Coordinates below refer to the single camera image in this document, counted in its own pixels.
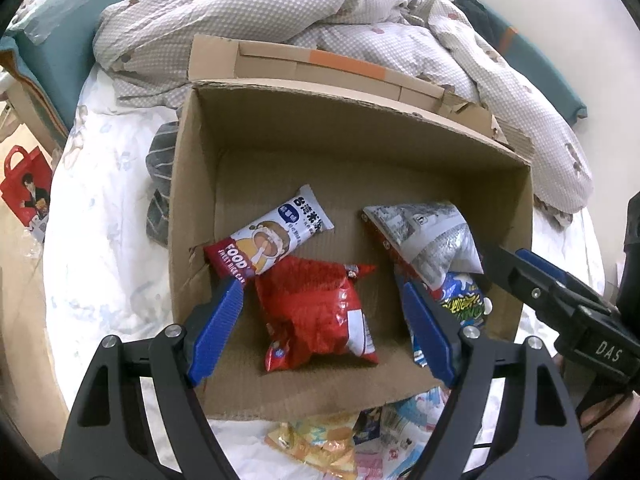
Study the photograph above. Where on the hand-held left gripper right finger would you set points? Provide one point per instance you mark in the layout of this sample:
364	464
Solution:
425	330

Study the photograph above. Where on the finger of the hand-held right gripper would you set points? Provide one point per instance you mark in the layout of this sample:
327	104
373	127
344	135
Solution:
542	265
520	280

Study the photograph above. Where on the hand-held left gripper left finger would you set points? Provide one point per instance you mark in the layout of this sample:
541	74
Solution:
215	330

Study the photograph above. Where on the blue green snack packet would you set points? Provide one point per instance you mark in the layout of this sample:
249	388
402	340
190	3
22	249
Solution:
462	306

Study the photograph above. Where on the red snack packet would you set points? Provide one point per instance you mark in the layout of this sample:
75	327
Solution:
229	261

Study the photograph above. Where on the pale cartoon print snack packet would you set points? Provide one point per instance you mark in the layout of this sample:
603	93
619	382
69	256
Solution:
415	410

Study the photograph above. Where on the silver grey triangular snack packet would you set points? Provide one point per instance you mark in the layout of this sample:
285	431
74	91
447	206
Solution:
430	240

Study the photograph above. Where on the red crinkled snack bag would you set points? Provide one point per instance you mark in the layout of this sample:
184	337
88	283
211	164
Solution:
310	310

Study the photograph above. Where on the white cartoon rice cracker packet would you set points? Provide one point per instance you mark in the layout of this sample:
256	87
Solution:
280	232

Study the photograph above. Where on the yellow snack packet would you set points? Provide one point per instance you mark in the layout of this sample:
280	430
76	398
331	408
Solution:
315	445

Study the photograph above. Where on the brown cardboard box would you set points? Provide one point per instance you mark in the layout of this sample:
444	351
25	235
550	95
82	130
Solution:
350	135

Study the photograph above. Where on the person's right hand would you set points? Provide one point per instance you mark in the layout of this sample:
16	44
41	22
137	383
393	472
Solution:
607	417

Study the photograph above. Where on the white floral bed sheet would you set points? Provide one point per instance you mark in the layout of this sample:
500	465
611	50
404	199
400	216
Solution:
110	240

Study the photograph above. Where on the grey striped cloth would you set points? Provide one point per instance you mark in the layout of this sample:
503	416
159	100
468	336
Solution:
160	160

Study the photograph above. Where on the teal padded bed board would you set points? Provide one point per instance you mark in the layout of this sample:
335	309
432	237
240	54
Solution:
540	70
55	65

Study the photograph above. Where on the red shopping bag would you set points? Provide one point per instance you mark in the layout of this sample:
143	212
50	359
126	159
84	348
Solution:
20	195

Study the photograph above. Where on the dark clothing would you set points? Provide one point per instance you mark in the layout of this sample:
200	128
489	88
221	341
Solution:
480	25

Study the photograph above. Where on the grey checked bear print duvet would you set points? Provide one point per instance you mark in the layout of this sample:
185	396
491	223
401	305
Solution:
240	5

